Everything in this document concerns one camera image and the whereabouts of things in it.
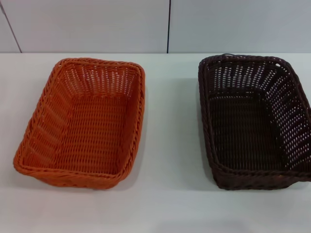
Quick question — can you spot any orange woven plastic basket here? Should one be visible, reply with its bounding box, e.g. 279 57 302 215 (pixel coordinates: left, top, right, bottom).
12 57 146 190

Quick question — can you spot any dark brown woven plastic basket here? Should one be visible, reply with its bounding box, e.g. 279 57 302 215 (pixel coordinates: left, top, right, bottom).
198 54 311 191

